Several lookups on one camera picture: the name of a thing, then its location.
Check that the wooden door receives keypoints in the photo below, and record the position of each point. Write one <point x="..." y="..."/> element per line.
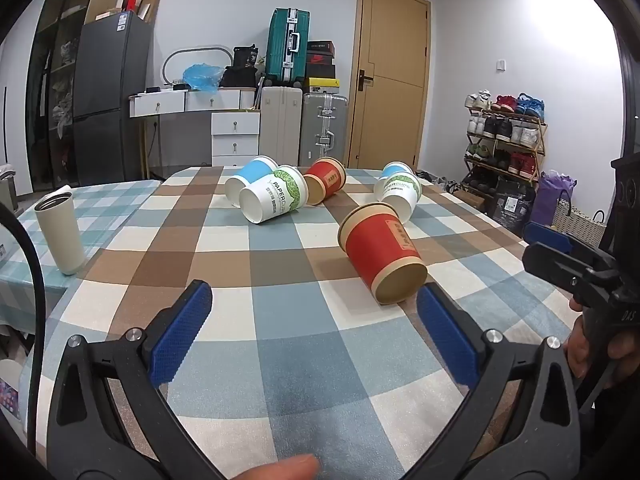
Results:
<point x="390" y="80"/>

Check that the white steel tumbler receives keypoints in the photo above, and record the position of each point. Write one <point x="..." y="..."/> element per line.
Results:
<point x="57" y="235"/>

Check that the open cardboard carton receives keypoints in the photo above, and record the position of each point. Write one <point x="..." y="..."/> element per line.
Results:
<point x="150" y="5"/>

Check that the black printed sack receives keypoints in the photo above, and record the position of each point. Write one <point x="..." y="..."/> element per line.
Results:
<point x="512" y="202"/>

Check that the brown blue checked tablecloth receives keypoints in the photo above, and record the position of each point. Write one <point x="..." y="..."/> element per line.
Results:
<point x="280" y="340"/>

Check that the dark grey fridge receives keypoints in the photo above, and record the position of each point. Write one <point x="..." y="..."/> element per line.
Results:
<point x="107" y="95"/>

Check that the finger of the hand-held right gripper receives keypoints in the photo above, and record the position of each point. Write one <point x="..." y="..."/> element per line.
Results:
<point x="547" y="234"/>
<point x="555" y="262"/>

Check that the blue paper cup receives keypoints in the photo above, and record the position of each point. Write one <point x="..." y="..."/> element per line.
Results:
<point x="252" y="172"/>
<point x="395" y="169"/>

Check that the white dressing table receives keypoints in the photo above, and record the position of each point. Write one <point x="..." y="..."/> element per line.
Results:
<point x="170" y="102"/>

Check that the white drawer unit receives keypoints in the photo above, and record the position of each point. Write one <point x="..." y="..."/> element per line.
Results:
<point x="235" y="135"/>

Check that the blue plastic bag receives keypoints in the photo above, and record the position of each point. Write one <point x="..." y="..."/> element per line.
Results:
<point x="202" y="77"/>

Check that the oval white mirror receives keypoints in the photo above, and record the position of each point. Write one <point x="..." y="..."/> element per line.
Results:
<point x="172" y="57"/>

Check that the red box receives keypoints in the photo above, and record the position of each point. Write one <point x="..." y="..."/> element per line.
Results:
<point x="132" y="0"/>

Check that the teal suitcase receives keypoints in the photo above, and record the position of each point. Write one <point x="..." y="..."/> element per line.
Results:
<point x="287" y="45"/>

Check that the green print white paper cup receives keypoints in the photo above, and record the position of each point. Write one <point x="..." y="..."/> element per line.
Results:
<point x="400" y="192"/>
<point x="272" y="200"/>

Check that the shoe rack with shoes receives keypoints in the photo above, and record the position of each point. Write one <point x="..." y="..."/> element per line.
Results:
<point x="505" y="135"/>

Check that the person's left hand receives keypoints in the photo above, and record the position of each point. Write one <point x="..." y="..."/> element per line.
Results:
<point x="280" y="469"/>

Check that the red paper cup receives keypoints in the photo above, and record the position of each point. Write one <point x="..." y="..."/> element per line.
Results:
<point x="385" y="255"/>
<point x="327" y="177"/>

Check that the person's right hand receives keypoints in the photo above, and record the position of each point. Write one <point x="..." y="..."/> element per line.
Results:
<point x="580" y="352"/>

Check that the teal checked tablecloth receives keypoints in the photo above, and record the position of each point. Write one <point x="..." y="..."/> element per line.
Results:
<point x="107" y="210"/>

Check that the stack of shoe boxes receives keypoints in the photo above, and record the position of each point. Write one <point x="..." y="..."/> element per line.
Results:
<point x="320" y="67"/>

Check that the beige suitcase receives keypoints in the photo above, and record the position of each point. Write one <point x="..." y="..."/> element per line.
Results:
<point x="281" y="125"/>

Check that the purple bag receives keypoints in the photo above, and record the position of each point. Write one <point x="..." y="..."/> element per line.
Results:
<point x="550" y="200"/>

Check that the woven basket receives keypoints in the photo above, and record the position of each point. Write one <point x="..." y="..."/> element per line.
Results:
<point x="580" y="222"/>

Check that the black bag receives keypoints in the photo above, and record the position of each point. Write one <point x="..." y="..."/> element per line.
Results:
<point x="240" y="67"/>

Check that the black glass cabinet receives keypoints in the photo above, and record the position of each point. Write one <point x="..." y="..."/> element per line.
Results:
<point x="50" y="85"/>

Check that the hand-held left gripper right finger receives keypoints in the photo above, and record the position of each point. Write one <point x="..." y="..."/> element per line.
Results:
<point x="445" y="330"/>

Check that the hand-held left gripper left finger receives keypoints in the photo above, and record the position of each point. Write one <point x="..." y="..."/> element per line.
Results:
<point x="182" y="330"/>

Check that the silver suitcase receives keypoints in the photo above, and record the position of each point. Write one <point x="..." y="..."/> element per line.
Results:
<point x="325" y="127"/>

